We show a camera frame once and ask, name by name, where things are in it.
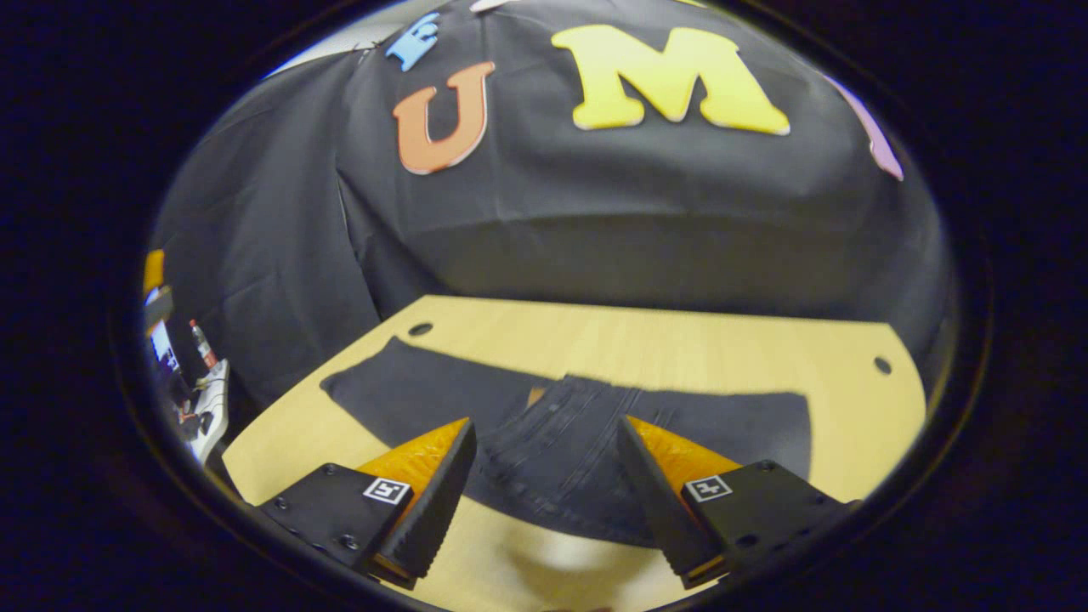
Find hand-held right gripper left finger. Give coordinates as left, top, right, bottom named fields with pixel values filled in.
left=255, top=416, right=479, bottom=592

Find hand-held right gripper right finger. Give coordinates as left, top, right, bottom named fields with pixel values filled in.
left=615, top=414, right=856, bottom=592

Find black jeans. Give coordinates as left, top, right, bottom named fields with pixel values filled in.
left=320, top=336, right=813, bottom=550

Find clear bottle red label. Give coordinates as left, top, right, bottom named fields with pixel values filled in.
left=188, top=319, right=219, bottom=371

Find black backdrop cloth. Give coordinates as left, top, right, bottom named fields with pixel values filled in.
left=149, top=0, right=955, bottom=443

